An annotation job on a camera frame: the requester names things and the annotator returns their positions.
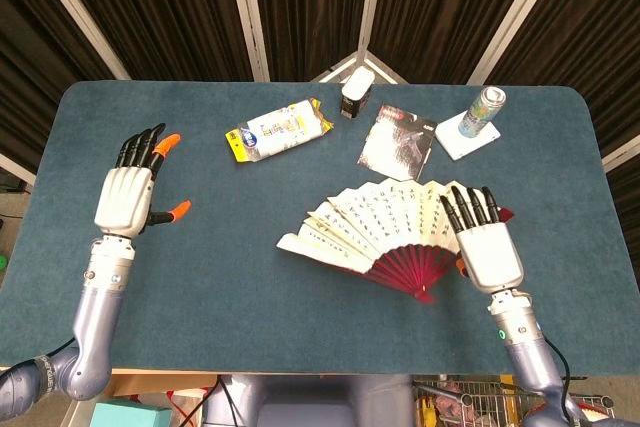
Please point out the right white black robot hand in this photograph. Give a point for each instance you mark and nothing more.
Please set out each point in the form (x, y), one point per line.
(490, 257)

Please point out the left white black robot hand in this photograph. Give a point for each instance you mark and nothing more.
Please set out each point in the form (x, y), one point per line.
(122, 202)

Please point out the red ribbed paper folding fan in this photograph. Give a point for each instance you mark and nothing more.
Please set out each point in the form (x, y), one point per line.
(380, 227)

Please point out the left lavender robot arm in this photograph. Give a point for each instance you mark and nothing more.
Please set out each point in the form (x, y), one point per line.
(100, 307)

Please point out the right lavender robot arm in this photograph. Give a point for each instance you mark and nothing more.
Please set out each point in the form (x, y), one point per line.
(525, 352)

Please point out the blue felt table mat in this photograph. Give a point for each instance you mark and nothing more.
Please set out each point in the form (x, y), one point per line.
(225, 247)

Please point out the white square coaster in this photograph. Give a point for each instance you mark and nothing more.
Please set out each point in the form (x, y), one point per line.
(460, 144)

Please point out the small green object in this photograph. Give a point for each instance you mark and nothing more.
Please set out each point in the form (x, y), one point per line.
(2, 262)

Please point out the black white printed booklet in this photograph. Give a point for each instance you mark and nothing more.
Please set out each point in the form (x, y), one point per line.
(397, 147)

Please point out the light green drink can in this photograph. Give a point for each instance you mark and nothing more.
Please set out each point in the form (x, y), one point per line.
(480, 112)

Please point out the white yellow snack package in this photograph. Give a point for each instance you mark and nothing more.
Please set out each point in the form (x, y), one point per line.
(277, 132)

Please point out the red white ball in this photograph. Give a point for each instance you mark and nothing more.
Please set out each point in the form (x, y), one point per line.
(592, 413)

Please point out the dark brown curtain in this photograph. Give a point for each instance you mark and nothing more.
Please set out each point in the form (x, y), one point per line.
(165, 7)

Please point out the white red plastic bag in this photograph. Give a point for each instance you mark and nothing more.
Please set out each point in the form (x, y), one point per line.
(187, 399)

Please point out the small black white carton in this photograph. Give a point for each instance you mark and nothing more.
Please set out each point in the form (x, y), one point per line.
(357, 89)

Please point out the teal box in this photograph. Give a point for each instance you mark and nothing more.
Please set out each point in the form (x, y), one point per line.
(130, 416)

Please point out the lavender robot torso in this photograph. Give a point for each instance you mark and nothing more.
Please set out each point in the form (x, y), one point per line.
(310, 402)

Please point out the white frame rail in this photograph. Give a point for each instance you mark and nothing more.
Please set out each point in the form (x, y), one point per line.
(622, 153)
(15, 167)

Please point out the white frame base rails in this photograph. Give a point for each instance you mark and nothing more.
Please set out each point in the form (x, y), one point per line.
(335, 69)

